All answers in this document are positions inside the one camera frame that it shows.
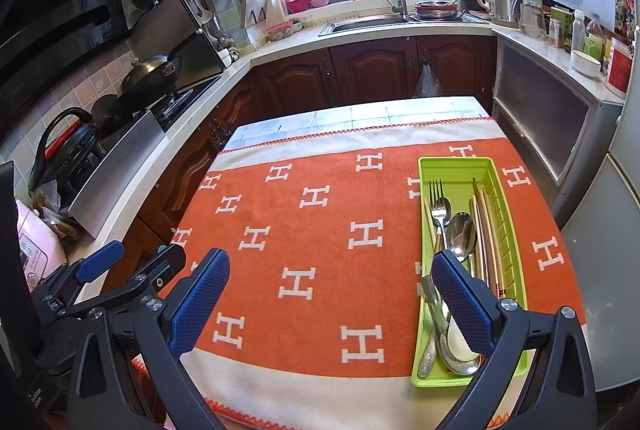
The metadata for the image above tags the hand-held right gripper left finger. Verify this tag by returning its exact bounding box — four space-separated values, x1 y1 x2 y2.
65 248 232 430

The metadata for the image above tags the silver fork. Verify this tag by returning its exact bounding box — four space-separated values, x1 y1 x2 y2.
416 179 453 379

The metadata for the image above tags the light wooden chopstick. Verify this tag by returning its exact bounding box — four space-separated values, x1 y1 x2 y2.
468 197 483 278

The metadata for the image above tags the glass pitcher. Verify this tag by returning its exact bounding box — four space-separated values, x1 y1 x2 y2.
511 0 548 38

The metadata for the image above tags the steel kitchen sink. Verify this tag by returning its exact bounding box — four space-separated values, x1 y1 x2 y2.
318 12 491 35

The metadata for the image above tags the green plastic utensil tray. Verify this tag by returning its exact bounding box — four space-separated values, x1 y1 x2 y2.
410 156 531 390

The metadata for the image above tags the green boxed packet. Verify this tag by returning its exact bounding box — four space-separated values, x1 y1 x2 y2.
549 7 573 49

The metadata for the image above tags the orange patterned blanket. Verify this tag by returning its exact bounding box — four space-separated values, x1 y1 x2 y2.
131 117 586 430

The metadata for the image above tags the red canister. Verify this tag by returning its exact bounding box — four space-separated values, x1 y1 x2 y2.
605 37 636 99

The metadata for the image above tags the grey steel-front appliance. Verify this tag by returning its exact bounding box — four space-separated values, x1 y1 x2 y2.
491 30 623 231

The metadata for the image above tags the brown wooden chopstick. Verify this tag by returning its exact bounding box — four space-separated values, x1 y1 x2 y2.
423 196 440 255

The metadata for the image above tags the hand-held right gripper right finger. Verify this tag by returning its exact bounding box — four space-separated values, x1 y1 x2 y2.
430 250 599 430

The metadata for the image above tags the grey refrigerator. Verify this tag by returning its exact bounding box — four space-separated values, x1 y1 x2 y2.
557 60 640 393

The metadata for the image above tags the white kitchen countertop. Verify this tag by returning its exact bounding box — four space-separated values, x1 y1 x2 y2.
75 7 626 291

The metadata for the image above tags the black range hood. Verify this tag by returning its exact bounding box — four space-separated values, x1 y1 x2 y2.
0 0 188 135

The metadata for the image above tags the white plastic bottle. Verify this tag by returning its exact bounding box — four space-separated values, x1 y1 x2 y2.
571 10 586 53

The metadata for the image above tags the clear food container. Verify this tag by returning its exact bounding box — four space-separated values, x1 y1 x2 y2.
265 22 293 43

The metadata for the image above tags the hanging plastic bag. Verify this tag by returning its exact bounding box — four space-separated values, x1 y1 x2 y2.
411 62 443 99

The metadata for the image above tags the black pressure cooker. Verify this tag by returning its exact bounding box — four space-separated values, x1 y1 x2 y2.
27 107 101 195

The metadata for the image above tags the pink rice cooker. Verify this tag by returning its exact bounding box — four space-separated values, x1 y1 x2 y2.
15 200 68 291

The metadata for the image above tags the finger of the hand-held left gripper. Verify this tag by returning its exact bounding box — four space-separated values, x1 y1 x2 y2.
32 241 125 311
55 244 187 318

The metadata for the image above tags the stack of dishes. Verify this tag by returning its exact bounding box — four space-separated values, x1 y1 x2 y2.
412 0 463 21

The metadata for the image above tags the steel splash panel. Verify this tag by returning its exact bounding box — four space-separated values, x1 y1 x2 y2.
67 110 166 241
172 0 226 91

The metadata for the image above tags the white bowl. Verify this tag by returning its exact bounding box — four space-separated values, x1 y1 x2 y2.
570 48 602 79

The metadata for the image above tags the black wok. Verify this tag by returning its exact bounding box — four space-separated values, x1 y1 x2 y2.
117 42 183 111

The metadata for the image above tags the gas stove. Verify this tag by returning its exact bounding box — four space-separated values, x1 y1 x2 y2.
150 77 223 133

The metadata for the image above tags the stainless steel soup spoon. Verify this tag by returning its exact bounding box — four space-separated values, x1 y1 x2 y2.
420 274 483 377

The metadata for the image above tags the wooden cutting board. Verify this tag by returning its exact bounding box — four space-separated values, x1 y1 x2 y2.
241 0 271 29

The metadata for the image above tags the pink basin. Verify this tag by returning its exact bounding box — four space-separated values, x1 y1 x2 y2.
284 0 331 14

